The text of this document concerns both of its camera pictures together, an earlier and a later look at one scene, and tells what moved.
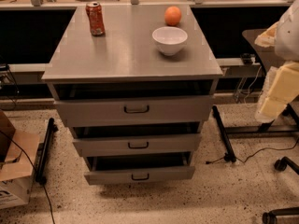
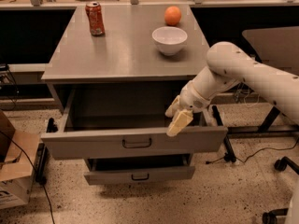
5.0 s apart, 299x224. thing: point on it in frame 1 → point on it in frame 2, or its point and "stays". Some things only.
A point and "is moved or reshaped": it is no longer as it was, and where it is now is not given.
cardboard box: x=16 y=173 stays
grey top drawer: x=169 y=110 is moved or reshaped
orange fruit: x=173 y=15 stays
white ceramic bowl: x=170 y=39 stays
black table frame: x=267 y=128 stays
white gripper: x=288 y=37 → x=192 y=99
